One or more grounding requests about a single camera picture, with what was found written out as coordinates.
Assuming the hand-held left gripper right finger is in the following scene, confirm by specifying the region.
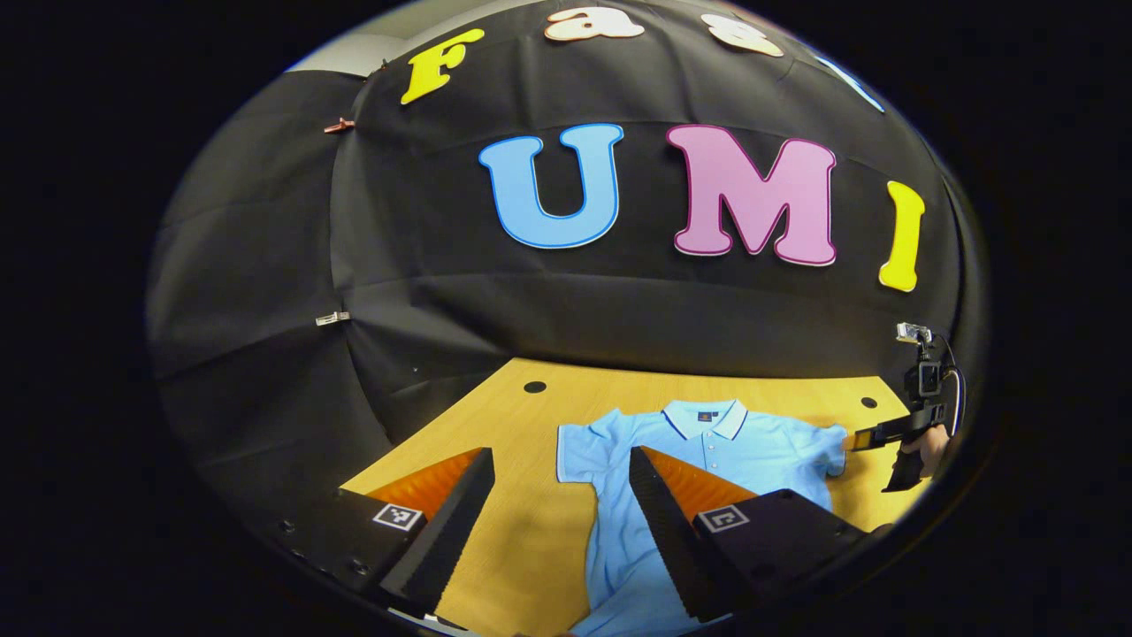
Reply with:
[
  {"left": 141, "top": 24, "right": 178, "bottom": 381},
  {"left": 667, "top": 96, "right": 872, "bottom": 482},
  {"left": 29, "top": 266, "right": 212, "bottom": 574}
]
[{"left": 629, "top": 445, "right": 885, "bottom": 623}]

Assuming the black backdrop cloth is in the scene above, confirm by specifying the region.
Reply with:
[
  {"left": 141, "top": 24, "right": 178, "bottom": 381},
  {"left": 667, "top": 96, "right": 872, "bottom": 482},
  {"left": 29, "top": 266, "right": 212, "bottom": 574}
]
[{"left": 146, "top": 0, "right": 990, "bottom": 532}]

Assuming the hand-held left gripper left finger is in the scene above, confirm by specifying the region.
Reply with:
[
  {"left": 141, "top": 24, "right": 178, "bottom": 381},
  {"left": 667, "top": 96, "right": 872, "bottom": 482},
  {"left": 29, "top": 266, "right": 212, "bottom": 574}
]
[{"left": 265, "top": 447, "right": 496, "bottom": 620}]

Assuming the light blue T-shirt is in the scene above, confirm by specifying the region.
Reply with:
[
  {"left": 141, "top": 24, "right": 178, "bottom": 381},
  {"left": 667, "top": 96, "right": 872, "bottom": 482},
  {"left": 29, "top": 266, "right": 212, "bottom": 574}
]
[{"left": 555, "top": 398, "right": 850, "bottom": 637}]

